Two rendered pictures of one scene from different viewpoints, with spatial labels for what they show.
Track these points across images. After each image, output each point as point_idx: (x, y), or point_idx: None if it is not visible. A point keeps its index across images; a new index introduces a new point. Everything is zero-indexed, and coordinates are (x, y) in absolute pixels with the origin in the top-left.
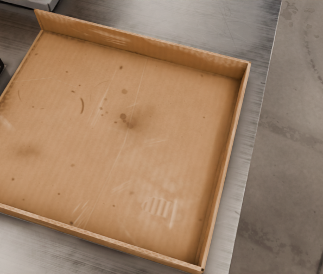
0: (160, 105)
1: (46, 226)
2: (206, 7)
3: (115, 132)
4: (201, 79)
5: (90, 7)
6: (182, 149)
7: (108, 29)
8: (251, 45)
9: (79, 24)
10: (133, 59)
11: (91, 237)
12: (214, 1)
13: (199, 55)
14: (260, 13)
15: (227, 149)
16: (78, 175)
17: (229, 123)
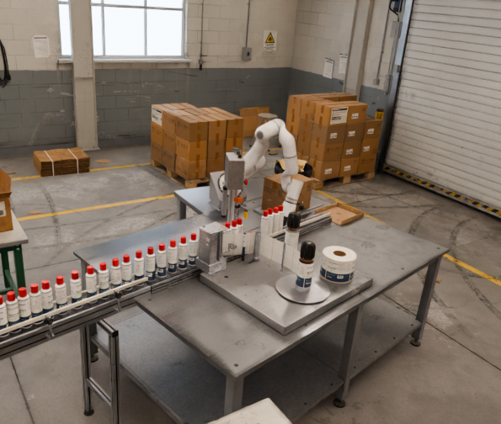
0: (337, 211)
1: (350, 221)
2: (319, 204)
3: (339, 214)
4: (334, 208)
5: (311, 210)
6: (345, 212)
7: (323, 207)
8: (330, 204)
9: (320, 209)
10: (327, 210)
11: (355, 215)
12: (318, 203)
13: (333, 204)
14: (324, 201)
15: (349, 207)
16: (344, 218)
17: (343, 209)
